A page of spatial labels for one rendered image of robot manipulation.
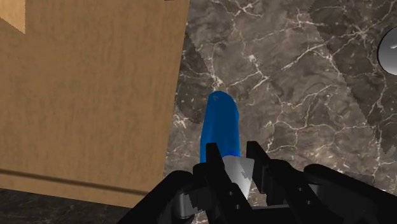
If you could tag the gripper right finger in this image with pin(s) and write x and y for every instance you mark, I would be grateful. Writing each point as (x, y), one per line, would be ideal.
(288, 183)

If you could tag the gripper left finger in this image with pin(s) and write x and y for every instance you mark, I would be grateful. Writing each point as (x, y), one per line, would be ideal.
(214, 183)

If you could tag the wooden cabinet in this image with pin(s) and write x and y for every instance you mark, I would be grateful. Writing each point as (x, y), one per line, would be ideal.
(86, 93)

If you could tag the white round plate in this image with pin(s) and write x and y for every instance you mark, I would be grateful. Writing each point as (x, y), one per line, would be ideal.
(389, 54)

